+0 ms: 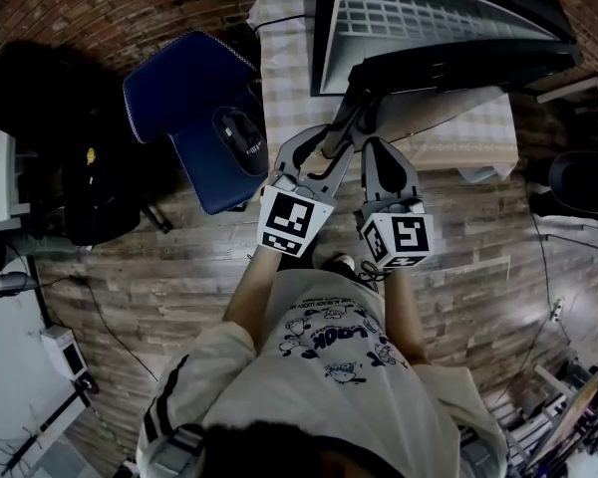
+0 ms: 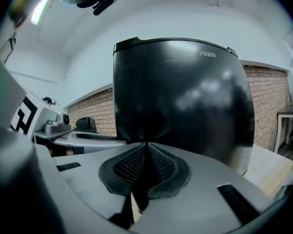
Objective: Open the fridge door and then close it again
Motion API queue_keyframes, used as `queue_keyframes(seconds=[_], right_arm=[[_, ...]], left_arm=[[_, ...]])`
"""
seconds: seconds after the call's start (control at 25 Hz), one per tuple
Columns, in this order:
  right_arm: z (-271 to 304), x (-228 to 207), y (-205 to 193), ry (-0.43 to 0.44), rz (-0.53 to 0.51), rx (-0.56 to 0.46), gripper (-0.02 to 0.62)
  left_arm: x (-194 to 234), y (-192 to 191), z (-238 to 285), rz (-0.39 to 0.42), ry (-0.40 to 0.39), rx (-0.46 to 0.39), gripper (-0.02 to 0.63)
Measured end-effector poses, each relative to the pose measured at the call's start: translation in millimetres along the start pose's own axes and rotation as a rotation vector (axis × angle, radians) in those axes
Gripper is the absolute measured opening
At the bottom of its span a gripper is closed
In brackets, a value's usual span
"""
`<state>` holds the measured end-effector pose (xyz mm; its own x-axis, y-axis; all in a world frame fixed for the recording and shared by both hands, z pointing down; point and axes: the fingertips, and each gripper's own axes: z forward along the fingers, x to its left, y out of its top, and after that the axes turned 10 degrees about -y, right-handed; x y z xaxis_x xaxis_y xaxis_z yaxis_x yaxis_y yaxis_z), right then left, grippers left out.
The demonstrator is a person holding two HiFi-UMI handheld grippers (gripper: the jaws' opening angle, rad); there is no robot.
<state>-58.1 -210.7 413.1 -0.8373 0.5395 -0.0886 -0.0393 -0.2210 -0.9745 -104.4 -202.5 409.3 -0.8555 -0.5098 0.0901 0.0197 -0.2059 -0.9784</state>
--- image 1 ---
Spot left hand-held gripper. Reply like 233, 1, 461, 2
255, 122, 356, 259

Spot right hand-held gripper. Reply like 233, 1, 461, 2
356, 135, 437, 273

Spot person's left forearm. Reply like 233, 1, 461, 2
221, 251, 283, 338

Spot person's right forearm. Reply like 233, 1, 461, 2
381, 269, 430, 367

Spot black mini fridge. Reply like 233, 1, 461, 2
308, 0, 584, 99

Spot black cap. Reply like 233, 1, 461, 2
212, 108, 270, 176

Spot table with checked tablecloth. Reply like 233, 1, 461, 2
246, 0, 517, 183

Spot person's black trousers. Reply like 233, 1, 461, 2
278, 236, 370, 288

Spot blue padded chair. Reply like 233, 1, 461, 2
123, 30, 270, 217

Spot black shell chair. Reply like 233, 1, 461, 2
527, 150, 598, 218

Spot person's white printed shirt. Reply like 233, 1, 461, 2
137, 266, 509, 478

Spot black office chair with jacket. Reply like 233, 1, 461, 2
0, 40, 173, 248

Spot cluttered metal rack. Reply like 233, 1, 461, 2
487, 360, 598, 478

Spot white box device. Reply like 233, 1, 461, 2
39, 326, 89, 382

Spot white desk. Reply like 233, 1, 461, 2
0, 124, 31, 226

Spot grey office chair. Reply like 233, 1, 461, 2
0, 271, 39, 298

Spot black floor stand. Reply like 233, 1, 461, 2
0, 375, 101, 467

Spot white frame table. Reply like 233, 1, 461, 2
535, 75, 598, 153

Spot black floor cable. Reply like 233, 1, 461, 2
69, 276, 160, 382

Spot grey shoulder strap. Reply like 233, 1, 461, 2
149, 423, 205, 478
457, 428, 497, 472

